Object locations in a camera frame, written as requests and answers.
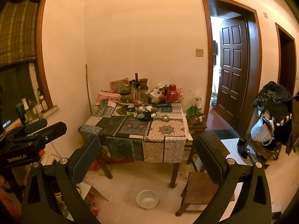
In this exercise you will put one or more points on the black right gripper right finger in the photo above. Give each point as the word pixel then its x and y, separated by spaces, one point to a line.
pixel 254 202

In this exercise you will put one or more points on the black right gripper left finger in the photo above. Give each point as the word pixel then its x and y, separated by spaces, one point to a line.
pixel 51 195

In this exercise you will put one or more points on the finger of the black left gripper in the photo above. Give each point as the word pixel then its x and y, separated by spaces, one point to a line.
pixel 37 137

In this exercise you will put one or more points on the aluminium foil ball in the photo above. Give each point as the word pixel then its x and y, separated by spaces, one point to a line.
pixel 141 109

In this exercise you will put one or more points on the white plastic trash bin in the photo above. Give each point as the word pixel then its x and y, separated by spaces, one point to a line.
pixel 147 199

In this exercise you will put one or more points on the black shoe on floor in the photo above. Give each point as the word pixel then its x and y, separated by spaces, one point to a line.
pixel 241 148

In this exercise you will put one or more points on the red plastic bag on floor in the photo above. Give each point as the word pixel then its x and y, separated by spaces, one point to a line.
pixel 97 165

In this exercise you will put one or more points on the dark wooden chair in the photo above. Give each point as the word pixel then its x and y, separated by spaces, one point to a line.
pixel 201 186

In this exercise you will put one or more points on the white plastic bag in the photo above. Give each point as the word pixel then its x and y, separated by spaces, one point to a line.
pixel 263 131

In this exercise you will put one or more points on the pink embroidered cloth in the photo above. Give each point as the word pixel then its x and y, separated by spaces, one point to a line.
pixel 106 95

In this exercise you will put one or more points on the green snack wrapper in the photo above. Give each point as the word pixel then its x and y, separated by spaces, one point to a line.
pixel 134 114

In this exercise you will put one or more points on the black lid glass jar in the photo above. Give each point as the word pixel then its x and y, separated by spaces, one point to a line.
pixel 125 96

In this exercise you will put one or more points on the patterned decorative box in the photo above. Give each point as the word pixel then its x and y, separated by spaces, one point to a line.
pixel 118 86

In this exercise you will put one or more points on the brown panelled wooden door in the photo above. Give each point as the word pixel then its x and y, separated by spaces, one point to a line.
pixel 234 66

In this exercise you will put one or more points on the red cigarette pack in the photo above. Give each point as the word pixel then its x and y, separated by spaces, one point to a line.
pixel 137 102

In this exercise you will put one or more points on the clear liquor bottle yellow label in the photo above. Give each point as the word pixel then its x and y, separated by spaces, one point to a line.
pixel 134 91

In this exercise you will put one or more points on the green leafy potted plant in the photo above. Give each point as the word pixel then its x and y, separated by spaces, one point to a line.
pixel 191 111

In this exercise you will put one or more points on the clear glass jar white lid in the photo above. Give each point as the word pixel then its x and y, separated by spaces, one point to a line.
pixel 198 101

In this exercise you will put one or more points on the dark red wine bottle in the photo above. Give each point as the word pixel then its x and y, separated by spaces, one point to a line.
pixel 137 82

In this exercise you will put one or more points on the large clear glass jar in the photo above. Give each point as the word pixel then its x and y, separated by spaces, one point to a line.
pixel 143 94

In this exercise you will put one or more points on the patchwork patterned tablecloth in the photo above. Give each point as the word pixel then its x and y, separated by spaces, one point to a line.
pixel 158 135

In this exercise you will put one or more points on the brown ceramic vase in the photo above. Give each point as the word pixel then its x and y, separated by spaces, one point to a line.
pixel 143 84

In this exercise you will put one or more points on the plaid roman window blind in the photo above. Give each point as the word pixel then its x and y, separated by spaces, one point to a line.
pixel 18 31

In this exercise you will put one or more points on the white cardboard box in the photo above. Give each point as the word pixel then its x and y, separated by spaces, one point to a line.
pixel 154 95

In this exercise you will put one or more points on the red thermos jug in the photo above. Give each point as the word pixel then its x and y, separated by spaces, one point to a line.
pixel 172 94

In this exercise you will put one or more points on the beige wall light switch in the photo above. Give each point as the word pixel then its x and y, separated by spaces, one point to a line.
pixel 199 53

